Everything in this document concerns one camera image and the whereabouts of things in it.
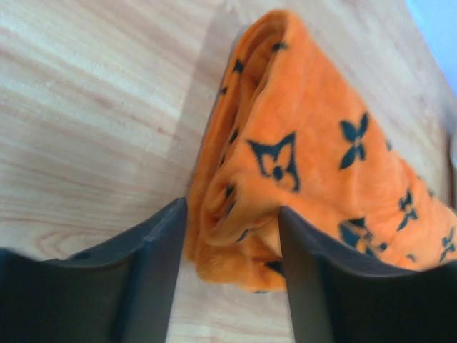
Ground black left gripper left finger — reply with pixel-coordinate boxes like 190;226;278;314
1;198;187;342

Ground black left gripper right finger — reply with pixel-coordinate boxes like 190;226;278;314
278;207;456;342

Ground orange patterned plush pillowcase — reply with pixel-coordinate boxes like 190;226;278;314
184;10;456;292

